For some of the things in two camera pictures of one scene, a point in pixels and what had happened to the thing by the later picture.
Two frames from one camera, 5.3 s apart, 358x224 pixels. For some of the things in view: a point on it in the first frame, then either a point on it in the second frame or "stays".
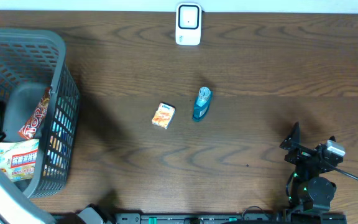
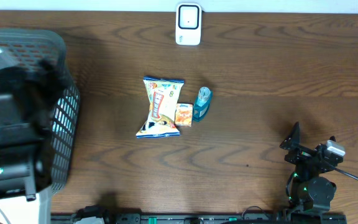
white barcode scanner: (188, 23) stays
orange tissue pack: (163, 115) → (184, 114)
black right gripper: (293, 141) stays
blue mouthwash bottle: (202, 104) stays
